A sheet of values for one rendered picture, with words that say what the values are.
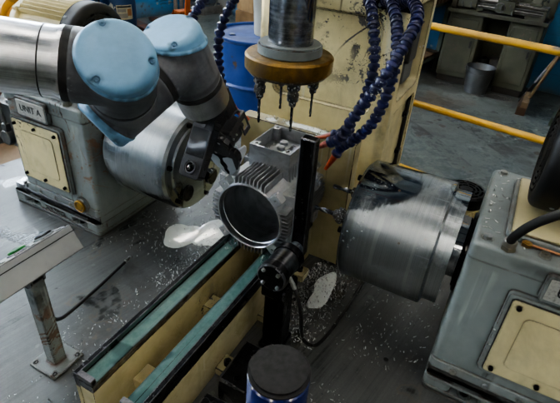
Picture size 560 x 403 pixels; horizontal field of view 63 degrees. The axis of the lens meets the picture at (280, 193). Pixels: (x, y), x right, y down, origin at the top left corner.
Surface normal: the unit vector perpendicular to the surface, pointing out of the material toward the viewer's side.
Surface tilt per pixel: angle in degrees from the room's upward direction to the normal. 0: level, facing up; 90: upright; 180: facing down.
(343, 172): 90
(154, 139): 47
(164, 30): 25
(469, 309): 89
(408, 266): 84
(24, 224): 0
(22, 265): 56
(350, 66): 90
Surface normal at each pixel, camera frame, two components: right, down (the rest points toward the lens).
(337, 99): -0.48, 0.44
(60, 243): 0.76, -0.22
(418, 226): -0.30, -0.25
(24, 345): 0.06, -0.85
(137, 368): 0.88, 0.30
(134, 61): 0.36, -0.11
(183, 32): -0.16, -0.58
